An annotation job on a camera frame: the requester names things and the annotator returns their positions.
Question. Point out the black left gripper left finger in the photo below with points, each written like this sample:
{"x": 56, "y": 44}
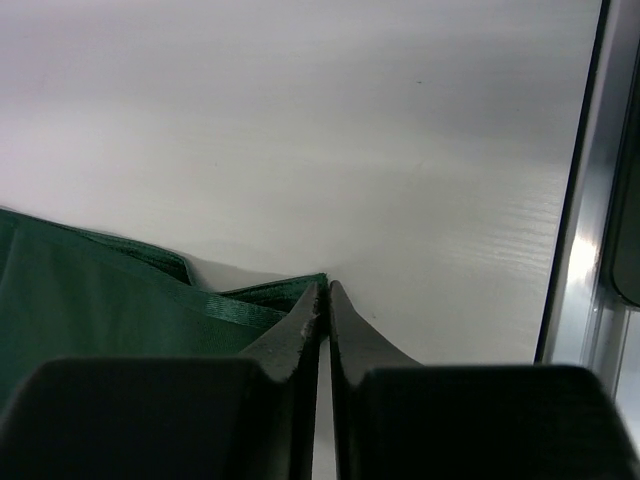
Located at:
{"x": 250, "y": 416}

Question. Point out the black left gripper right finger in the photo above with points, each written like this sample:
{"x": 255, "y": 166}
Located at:
{"x": 396, "y": 418}

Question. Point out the dark green cloth napkin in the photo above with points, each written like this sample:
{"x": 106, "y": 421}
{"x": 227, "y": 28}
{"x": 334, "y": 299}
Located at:
{"x": 68, "y": 292}

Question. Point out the aluminium front rail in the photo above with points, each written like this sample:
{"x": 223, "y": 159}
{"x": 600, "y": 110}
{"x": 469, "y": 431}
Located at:
{"x": 585, "y": 322}

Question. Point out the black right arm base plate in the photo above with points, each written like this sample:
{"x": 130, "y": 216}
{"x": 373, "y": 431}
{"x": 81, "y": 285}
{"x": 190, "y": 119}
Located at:
{"x": 622, "y": 240}

